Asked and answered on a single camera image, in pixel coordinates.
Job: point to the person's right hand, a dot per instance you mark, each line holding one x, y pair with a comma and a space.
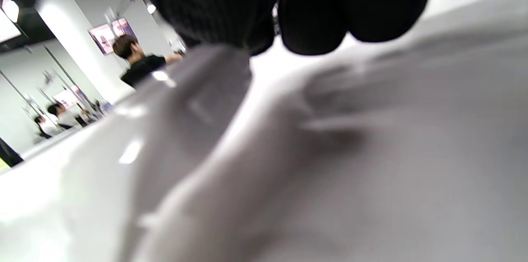
313, 2

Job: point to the white watch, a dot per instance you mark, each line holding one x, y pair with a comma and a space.
185, 121

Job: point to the pink wall screen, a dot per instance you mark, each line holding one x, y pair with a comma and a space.
109, 37
68, 97

